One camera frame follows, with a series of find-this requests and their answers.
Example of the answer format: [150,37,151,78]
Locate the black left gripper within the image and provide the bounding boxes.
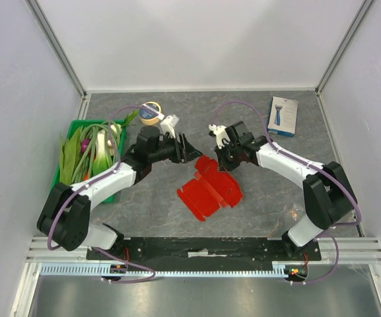
[149,132,203,164]

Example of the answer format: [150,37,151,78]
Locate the red paper box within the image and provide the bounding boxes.
[177,155,243,221]

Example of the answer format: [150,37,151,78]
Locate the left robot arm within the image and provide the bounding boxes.
[37,126,202,260]

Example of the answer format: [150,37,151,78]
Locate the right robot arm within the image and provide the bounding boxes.
[209,121,357,260]

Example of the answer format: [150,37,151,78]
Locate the razor package box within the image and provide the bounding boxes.
[267,96,298,137]

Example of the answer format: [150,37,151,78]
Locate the masking tape roll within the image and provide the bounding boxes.
[139,101,163,125]

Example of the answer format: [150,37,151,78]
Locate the bok choy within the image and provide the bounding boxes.
[92,130,113,176]

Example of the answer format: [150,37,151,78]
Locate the purple onion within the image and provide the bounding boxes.
[81,138,90,154]

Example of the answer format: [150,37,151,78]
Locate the green long beans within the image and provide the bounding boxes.
[71,120,125,184]

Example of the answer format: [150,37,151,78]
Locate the green plastic tray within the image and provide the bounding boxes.
[48,119,129,204]

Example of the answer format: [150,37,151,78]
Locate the green leafy vegetables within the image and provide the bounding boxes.
[59,127,83,186]

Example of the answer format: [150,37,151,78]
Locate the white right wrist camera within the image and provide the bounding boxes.
[208,124,230,149]

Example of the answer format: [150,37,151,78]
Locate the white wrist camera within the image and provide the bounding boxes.
[160,114,179,139]
[208,124,230,149]

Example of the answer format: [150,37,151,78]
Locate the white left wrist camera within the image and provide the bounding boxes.
[160,114,179,139]

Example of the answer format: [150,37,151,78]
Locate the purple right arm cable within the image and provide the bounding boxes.
[211,100,363,285]

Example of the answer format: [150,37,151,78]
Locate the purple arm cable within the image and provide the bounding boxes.
[47,106,156,285]
[211,100,363,285]

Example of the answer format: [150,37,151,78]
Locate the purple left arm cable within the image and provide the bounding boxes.
[47,106,156,285]

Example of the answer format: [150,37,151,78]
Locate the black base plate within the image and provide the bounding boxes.
[86,236,322,272]

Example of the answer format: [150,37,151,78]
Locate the slotted cable duct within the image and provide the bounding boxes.
[40,262,292,277]

